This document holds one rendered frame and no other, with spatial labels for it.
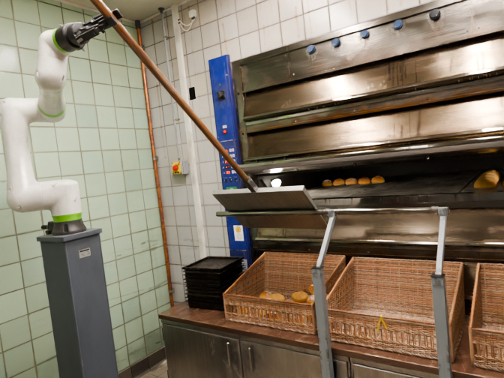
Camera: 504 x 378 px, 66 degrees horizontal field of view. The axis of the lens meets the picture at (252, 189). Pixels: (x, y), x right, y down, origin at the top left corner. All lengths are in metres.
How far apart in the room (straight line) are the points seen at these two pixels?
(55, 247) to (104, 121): 1.21
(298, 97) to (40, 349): 2.10
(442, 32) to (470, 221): 0.91
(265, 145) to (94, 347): 1.45
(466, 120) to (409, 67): 0.38
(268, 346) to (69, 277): 1.00
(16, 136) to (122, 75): 1.26
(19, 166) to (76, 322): 0.73
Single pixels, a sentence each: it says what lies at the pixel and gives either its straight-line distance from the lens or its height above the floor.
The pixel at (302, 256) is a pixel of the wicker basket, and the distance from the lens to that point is 2.43.
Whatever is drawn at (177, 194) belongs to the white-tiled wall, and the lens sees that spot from 3.00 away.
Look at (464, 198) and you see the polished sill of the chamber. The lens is 2.12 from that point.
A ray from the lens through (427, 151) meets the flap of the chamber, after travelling 1.97.
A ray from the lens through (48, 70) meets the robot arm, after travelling 1.67.
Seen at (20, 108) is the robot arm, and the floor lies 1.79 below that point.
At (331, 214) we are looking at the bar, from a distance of 1.88.
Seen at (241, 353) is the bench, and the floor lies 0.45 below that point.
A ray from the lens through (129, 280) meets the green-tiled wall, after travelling 3.00.
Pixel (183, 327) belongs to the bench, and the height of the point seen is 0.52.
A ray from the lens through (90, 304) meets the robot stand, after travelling 2.01.
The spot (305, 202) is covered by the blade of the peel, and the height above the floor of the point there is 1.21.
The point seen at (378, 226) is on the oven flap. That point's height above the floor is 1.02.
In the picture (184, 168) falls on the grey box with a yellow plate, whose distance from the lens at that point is 2.86.
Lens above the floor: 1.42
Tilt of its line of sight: 4 degrees down
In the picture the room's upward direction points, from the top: 6 degrees counter-clockwise
